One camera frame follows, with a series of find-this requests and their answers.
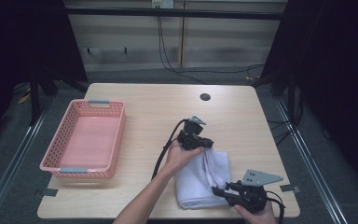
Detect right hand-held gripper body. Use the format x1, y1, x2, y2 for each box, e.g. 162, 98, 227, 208
229, 169, 283, 215

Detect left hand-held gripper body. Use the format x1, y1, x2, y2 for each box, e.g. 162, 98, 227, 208
176, 115, 207, 151

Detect white printed cloth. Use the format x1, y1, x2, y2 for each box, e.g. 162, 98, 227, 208
175, 147, 233, 210

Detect pink plastic basket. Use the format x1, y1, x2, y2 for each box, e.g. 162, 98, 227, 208
39, 98, 127, 180

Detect person's left hand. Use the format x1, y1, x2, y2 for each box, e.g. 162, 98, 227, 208
164, 139, 206, 177

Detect person's right hand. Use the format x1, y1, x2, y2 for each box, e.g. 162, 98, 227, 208
232, 201, 278, 224

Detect grey tape piece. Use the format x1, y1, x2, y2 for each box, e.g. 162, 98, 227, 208
280, 184, 301, 193

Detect black metal stand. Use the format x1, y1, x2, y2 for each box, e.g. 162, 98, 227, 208
27, 71, 90, 127
250, 68, 296, 119

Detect black horizontal bar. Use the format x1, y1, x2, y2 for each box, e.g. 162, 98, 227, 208
64, 7, 285, 21

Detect dark tape piece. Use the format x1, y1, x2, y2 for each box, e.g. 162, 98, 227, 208
41, 188, 59, 198

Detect yellow object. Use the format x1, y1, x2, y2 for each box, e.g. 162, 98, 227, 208
18, 92, 32, 105

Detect left hand-held gripper cable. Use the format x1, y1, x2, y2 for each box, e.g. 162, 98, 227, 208
151, 119, 189, 181

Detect hand-held gripper cable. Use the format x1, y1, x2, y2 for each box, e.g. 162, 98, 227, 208
265, 189, 286, 224
151, 119, 189, 181

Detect right hand-held gripper cable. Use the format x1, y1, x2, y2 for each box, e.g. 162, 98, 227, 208
265, 189, 286, 224

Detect black floor cables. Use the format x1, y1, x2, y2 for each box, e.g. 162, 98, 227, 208
267, 92, 304, 147

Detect black wall cable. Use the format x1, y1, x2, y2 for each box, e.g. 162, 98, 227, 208
157, 15, 265, 85

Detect white wall socket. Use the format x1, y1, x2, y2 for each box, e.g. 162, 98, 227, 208
151, 0, 175, 9

